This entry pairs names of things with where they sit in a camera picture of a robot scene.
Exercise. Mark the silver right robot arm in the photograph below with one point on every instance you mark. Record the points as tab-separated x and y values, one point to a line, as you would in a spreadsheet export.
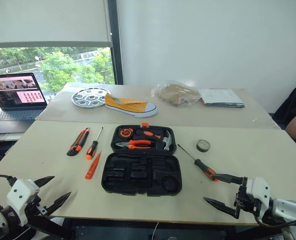
285	207

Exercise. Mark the grey open laptop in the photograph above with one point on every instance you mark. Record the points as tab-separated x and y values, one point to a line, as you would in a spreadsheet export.
15	100

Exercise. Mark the orange black tape measure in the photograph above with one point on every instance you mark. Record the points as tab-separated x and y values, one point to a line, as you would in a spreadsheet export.
125	132

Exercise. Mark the round metal compartment plate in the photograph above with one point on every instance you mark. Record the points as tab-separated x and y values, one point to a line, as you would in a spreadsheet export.
87	97

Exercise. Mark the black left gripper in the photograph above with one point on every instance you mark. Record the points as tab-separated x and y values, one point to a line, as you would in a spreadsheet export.
37	206

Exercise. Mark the short black orange screwdriver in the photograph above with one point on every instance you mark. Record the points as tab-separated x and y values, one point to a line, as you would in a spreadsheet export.
92	147

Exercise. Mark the black window frame post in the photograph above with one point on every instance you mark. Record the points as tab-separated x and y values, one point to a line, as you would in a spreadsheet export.
115	42

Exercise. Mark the booklet in plastic sleeve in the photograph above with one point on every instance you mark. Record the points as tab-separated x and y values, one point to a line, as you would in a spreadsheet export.
223	98

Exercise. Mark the long black orange screwdriver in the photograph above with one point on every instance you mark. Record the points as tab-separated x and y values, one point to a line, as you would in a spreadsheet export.
201	166

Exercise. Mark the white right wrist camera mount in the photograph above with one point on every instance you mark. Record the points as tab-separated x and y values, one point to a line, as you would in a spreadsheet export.
259	190

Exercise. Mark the black electrical tape roll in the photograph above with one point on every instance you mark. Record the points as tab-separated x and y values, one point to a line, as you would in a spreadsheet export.
203	147

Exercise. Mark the clear bag with brown cardboard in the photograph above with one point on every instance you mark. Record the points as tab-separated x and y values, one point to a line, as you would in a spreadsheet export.
175	96

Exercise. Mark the black orange utility knife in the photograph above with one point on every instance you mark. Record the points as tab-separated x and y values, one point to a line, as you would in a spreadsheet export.
78	142

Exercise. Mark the seated person in dark clothes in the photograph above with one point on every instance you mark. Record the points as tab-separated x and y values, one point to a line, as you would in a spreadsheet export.
295	112

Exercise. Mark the small clear plastic wrapper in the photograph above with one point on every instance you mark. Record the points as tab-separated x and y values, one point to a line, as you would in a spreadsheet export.
261	120

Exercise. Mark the black plastic tool case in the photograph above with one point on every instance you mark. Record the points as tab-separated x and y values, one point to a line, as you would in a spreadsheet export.
127	175

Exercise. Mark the orange voltage tester pen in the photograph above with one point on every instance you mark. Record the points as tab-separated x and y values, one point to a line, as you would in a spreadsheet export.
91	168

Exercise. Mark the white roller blind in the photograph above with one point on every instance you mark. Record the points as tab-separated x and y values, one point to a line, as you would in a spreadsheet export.
45	20

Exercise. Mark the yellow canvas sneaker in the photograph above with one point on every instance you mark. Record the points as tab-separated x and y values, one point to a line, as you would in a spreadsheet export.
130	106

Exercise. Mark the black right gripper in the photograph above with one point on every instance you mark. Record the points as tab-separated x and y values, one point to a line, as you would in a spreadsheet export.
243	200

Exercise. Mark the green trees outside window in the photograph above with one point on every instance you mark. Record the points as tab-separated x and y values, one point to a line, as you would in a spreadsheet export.
57	67

